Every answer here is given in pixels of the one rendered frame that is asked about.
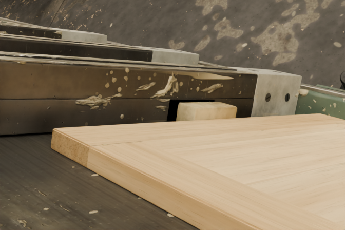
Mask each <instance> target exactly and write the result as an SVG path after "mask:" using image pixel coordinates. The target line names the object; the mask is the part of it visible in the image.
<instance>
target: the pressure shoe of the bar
mask: <svg viewBox="0 0 345 230"><path fill-rule="evenodd" d="M236 112H237V107H236V106H233V105H229V104H225V103H222V102H191V103H179V105H178V112H177V118H176V121H194V120H213V119H231V118H236Z"/></svg>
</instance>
